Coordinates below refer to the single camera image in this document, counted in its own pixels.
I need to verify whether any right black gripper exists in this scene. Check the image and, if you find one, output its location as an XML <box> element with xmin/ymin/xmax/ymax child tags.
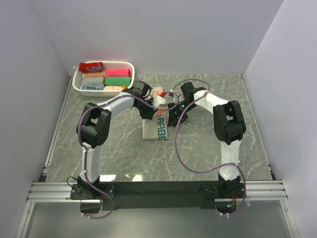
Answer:
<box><xmin>167</xmin><ymin>101</ymin><xmax>197</xmax><ymax>127</ymax></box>

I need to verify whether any white printed towel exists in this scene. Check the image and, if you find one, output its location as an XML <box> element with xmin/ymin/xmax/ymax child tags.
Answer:
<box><xmin>141</xmin><ymin>86</ymin><xmax>170</xmax><ymax>141</ymax></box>

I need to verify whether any red blue cat towel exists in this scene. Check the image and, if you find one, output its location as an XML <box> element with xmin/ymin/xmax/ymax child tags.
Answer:
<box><xmin>79</xmin><ymin>62</ymin><xmax>103</xmax><ymax>73</ymax></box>

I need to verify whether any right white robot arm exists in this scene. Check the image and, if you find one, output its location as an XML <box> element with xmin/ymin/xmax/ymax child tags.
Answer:
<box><xmin>168</xmin><ymin>79</ymin><xmax>246</xmax><ymax>198</ymax></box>

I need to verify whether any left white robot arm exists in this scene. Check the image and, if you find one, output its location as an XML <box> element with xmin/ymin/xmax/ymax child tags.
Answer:
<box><xmin>76</xmin><ymin>81</ymin><xmax>158</xmax><ymax>199</ymax></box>

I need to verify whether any green rolled towel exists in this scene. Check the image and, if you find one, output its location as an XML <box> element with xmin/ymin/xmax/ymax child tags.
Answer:
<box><xmin>104</xmin><ymin>77</ymin><xmax>131</xmax><ymax>87</ymax></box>

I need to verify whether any peach rolled towel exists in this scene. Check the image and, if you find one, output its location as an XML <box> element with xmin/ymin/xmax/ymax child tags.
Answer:
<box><xmin>104</xmin><ymin>86</ymin><xmax>126</xmax><ymax>91</ymax></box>

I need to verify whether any pink rolled towel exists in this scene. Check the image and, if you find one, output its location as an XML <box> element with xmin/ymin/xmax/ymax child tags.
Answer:
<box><xmin>105</xmin><ymin>68</ymin><xmax>131</xmax><ymax>77</ymax></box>

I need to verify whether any white plastic basket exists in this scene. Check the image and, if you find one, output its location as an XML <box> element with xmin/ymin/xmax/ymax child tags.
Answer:
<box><xmin>72</xmin><ymin>61</ymin><xmax>135</xmax><ymax>97</ymax></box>

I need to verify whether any blue patterned rolled towel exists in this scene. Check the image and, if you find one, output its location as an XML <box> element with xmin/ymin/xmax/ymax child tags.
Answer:
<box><xmin>80</xmin><ymin>84</ymin><xmax>104</xmax><ymax>91</ymax></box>

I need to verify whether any orange rolled towel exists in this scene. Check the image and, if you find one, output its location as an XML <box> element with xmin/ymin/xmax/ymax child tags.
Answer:
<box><xmin>83</xmin><ymin>71</ymin><xmax>105</xmax><ymax>78</ymax></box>

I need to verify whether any grey rolled towel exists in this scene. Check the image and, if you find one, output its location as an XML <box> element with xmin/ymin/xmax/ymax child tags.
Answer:
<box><xmin>82</xmin><ymin>77</ymin><xmax>104</xmax><ymax>85</ymax></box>

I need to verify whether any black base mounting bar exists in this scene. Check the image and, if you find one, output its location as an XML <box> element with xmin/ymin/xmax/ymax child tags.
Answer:
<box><xmin>70</xmin><ymin>180</ymin><xmax>244</xmax><ymax>211</ymax></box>

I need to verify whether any aluminium front rail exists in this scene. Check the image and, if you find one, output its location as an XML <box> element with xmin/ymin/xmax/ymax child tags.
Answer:
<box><xmin>27</xmin><ymin>180</ymin><xmax>288</xmax><ymax>202</ymax></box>

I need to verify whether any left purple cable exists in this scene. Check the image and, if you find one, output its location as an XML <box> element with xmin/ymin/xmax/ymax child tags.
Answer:
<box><xmin>78</xmin><ymin>90</ymin><xmax>174</xmax><ymax>220</ymax></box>

